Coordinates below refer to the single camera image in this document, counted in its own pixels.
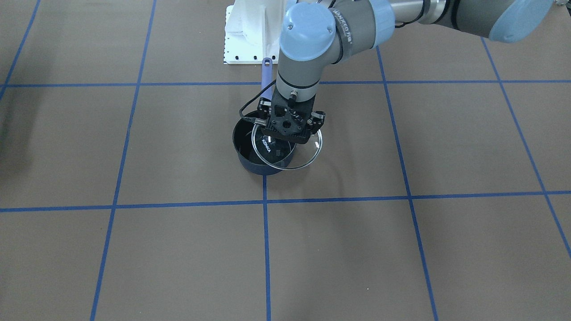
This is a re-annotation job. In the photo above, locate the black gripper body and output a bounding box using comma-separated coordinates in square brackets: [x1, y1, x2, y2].
[261, 89, 326, 144]

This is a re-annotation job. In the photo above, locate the glass pot lid purple knob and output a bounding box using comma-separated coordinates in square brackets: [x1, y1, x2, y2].
[245, 123, 323, 171]

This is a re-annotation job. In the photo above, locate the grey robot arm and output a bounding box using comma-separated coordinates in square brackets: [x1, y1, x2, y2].
[241, 0, 553, 144]

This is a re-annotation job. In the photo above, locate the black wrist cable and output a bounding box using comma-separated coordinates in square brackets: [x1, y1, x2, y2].
[240, 80, 277, 125]

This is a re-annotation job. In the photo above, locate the dark blue pot purple handle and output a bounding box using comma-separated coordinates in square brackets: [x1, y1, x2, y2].
[232, 58, 296, 176]

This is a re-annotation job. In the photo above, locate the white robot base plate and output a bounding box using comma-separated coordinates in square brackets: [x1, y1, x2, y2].
[223, 0, 296, 64]

